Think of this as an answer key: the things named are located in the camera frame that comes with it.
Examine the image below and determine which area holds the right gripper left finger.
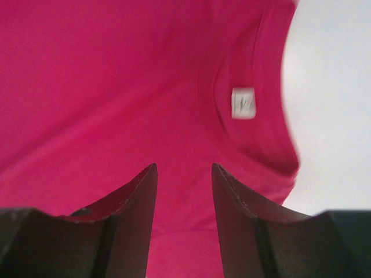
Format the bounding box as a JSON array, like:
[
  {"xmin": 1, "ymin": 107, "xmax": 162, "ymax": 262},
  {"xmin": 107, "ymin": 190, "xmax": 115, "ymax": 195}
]
[{"xmin": 1, "ymin": 164, "xmax": 158, "ymax": 277}]

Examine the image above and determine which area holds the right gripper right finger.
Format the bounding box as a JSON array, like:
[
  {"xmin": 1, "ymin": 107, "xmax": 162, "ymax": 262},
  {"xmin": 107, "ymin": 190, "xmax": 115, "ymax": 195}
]
[{"xmin": 212, "ymin": 164, "xmax": 370, "ymax": 278}]

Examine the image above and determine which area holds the pink t shirt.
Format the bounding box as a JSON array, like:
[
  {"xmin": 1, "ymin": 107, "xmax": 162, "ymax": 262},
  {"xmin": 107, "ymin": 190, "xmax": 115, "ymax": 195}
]
[{"xmin": 1, "ymin": 1, "xmax": 299, "ymax": 277}]

